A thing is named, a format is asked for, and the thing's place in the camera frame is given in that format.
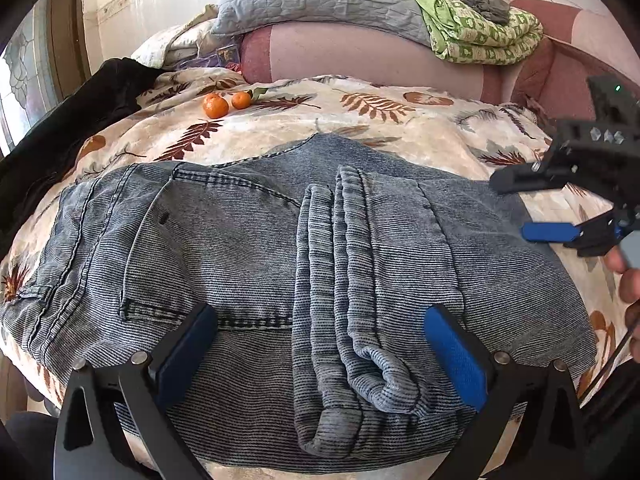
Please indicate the patterned glass window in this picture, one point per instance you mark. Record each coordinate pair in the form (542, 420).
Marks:
(25, 75)

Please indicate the green patterned folded blanket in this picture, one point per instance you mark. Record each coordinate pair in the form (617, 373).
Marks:
(475, 37)

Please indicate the leaf print blanket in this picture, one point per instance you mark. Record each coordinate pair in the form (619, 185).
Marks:
(350, 125)

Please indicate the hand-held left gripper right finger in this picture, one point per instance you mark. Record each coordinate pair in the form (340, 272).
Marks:
(457, 355)

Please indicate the pink padded headboard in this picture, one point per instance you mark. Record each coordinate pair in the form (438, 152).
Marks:
(560, 70)

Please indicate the brown wooden frame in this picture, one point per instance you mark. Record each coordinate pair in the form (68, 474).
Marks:
(67, 20)

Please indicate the person's right hand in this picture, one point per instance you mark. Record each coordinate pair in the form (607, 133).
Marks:
(631, 290)

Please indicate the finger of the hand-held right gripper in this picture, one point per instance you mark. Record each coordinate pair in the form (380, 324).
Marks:
(520, 177)
(547, 232)

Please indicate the white crumpled quilt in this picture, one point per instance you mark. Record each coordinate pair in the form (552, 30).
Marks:
(185, 40)

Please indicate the pink white cushion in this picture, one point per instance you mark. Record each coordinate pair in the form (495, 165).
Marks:
(360, 55)

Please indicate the dark grey cloth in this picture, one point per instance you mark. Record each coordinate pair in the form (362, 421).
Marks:
(487, 7)

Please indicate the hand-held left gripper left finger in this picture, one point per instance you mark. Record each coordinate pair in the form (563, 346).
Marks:
(182, 355)

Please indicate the blue denim pants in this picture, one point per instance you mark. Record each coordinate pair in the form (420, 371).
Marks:
(225, 240)

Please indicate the purple packet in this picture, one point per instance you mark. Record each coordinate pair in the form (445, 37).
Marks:
(227, 55)

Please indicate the tangerine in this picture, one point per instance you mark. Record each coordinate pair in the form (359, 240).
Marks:
(241, 100)
(215, 106)

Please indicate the black garment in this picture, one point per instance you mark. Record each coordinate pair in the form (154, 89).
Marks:
(60, 140)

